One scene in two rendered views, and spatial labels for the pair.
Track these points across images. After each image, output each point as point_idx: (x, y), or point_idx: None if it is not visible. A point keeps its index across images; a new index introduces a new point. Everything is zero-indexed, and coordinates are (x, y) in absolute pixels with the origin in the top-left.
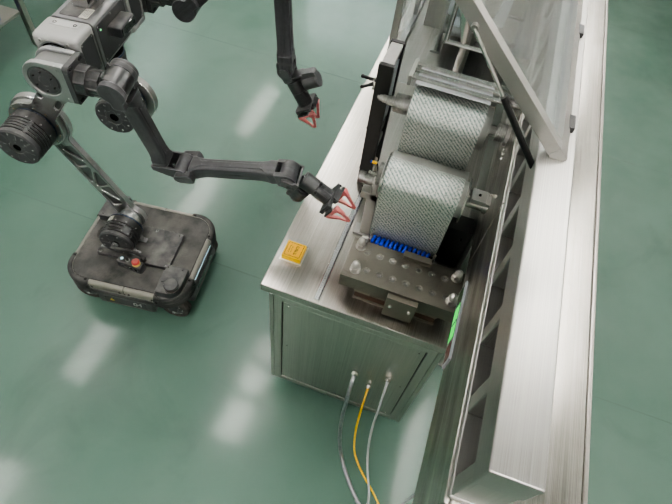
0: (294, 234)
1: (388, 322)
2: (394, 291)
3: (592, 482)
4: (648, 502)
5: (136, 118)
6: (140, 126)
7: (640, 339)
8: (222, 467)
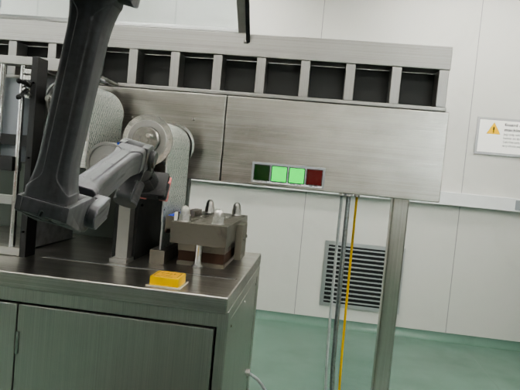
0: (131, 282)
1: (246, 262)
2: (236, 220)
3: (248, 388)
4: (254, 371)
5: (105, 46)
6: (99, 72)
7: None
8: None
